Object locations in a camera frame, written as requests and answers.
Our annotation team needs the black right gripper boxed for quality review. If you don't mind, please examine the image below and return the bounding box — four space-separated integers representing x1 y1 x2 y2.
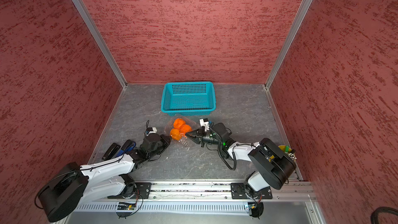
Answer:
186 125 223 147

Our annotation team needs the orange fruit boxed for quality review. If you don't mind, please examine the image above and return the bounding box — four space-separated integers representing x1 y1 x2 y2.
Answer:
173 118 186 130
170 128 181 141
179 124 192 136

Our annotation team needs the clear plastic clamshell container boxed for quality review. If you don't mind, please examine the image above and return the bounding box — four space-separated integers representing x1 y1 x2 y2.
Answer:
164 115 199 150

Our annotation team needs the orange fruit front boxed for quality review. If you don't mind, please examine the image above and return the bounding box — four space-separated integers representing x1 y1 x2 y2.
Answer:
170 128 181 141

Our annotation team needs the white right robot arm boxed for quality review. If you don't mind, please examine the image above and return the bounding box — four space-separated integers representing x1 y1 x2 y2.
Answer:
186 123 296 200

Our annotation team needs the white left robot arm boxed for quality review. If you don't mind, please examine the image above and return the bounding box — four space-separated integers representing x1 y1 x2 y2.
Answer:
36 133 172 223

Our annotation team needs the blue stapler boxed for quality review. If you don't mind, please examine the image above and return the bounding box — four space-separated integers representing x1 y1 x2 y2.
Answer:
116 140 136 157

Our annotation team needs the teal plastic basket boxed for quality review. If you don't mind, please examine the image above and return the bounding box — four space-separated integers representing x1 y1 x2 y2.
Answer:
161 82 217 116

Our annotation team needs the black stapler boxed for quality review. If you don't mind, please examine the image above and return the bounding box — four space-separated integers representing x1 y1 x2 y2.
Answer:
102 143 121 161

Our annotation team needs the left circuit board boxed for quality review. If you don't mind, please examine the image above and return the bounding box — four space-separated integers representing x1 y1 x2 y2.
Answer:
117 202 137 211

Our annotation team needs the circuit board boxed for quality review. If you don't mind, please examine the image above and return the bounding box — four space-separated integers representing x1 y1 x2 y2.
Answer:
117 202 137 211
246 203 257 212

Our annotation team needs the yellow cup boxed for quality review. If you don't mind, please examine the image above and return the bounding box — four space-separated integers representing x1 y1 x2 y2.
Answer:
278 145 292 153

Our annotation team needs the right circuit board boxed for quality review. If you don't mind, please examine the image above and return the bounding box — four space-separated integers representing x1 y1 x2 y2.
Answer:
246 203 257 212

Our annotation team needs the bundle of pens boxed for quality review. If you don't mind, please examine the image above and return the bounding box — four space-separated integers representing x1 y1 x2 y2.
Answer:
287 149 296 162

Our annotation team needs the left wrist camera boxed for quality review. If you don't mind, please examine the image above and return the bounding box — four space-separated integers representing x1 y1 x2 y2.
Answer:
145 127 157 136

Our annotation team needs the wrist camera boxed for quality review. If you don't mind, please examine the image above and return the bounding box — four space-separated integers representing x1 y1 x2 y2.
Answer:
145 127 157 136
200 118 210 132

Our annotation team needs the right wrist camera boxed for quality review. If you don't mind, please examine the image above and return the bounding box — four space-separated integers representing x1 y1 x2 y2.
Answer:
200 118 210 132

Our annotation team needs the aluminium mounting rail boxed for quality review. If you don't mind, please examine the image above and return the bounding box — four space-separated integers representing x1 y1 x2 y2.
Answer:
107 179 315 200

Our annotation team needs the black cable loop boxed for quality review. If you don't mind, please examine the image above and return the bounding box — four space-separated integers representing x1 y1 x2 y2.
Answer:
370 206 398 224

